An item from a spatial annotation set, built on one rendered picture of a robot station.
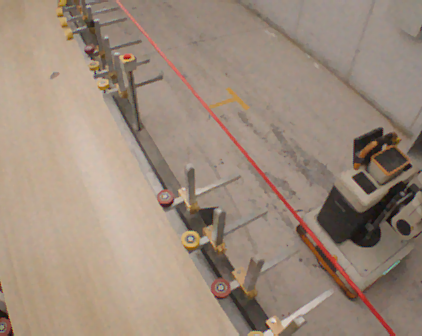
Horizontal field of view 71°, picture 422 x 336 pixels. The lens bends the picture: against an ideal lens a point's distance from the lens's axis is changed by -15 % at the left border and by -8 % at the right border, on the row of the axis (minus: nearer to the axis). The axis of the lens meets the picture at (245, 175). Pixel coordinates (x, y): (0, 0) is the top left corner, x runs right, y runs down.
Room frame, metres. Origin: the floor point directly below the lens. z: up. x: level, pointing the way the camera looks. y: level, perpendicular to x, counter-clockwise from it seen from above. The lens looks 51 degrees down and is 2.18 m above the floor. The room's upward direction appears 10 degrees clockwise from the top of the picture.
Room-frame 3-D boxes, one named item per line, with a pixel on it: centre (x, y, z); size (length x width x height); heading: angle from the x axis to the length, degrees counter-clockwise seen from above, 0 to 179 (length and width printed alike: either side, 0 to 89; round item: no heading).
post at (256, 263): (0.48, -0.09, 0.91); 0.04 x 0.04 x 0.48; 41
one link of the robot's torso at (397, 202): (1.13, -1.03, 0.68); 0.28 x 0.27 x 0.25; 130
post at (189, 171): (0.86, 0.24, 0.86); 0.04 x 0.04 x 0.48; 41
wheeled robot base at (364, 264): (1.22, -0.88, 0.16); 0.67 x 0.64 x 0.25; 40
